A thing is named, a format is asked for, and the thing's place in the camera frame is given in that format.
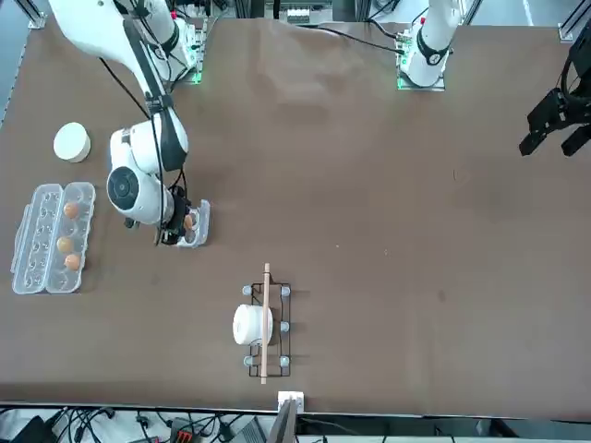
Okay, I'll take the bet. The transparent twelve-slot egg tray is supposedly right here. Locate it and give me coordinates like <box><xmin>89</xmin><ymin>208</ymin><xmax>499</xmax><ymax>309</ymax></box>
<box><xmin>9</xmin><ymin>181</ymin><xmax>97</xmax><ymax>295</ymax></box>

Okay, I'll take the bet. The aluminium camera post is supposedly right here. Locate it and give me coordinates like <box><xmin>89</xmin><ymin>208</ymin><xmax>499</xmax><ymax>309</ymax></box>
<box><xmin>269</xmin><ymin>399</ymin><xmax>299</xmax><ymax>443</ymax></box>

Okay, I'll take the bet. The grey box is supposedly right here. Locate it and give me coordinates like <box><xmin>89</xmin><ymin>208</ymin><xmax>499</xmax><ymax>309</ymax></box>
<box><xmin>229</xmin><ymin>417</ymin><xmax>269</xmax><ymax>443</ymax></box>

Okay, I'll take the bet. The wooden rod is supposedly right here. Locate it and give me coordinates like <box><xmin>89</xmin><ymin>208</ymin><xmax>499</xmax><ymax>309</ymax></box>
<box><xmin>259</xmin><ymin>262</ymin><xmax>271</xmax><ymax>386</ymax></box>

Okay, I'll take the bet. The small white socket box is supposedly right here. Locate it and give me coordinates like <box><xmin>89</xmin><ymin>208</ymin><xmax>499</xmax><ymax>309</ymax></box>
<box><xmin>277</xmin><ymin>390</ymin><xmax>307</xmax><ymax>412</ymax></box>

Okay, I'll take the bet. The clear four-slot egg tray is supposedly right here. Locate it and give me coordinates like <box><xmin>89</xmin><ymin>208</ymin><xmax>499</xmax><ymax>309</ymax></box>
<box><xmin>173</xmin><ymin>198</ymin><xmax>211</xmax><ymax>249</ymax></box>

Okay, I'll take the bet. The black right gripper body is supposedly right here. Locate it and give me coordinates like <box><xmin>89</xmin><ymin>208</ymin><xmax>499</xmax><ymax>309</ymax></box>
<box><xmin>157</xmin><ymin>188</ymin><xmax>193</xmax><ymax>246</ymax></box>

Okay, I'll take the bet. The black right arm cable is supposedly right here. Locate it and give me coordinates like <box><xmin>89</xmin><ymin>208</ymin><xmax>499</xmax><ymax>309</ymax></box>
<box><xmin>96</xmin><ymin>8</ymin><xmax>190</xmax><ymax>245</ymax></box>

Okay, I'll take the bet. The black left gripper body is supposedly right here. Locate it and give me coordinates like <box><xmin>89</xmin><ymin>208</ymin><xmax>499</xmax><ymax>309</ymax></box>
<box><xmin>561</xmin><ymin>39</ymin><xmax>591</xmax><ymax>126</ymax></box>

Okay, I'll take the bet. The black wire rack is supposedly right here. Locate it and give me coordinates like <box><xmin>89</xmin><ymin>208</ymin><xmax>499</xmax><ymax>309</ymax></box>
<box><xmin>242</xmin><ymin>276</ymin><xmax>293</xmax><ymax>380</ymax></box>

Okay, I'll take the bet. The orange and black power strip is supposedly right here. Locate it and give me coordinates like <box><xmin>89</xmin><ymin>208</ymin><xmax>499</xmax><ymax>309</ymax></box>
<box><xmin>169</xmin><ymin>417</ymin><xmax>205</xmax><ymax>440</ymax></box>

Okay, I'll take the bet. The aluminium frame corner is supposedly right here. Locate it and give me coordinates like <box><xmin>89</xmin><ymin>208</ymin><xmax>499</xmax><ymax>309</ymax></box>
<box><xmin>27</xmin><ymin>0</ymin><xmax>48</xmax><ymax>30</ymax></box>
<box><xmin>556</xmin><ymin>0</ymin><xmax>591</xmax><ymax>45</ymax></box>

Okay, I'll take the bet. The white round bowl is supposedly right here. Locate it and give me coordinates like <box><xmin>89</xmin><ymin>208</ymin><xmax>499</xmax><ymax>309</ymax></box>
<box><xmin>53</xmin><ymin>122</ymin><xmax>92</xmax><ymax>163</ymax></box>

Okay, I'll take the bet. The black cable across table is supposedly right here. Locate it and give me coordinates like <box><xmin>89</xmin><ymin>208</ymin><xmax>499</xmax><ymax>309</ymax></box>
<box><xmin>288</xmin><ymin>22</ymin><xmax>404</xmax><ymax>53</ymax></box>

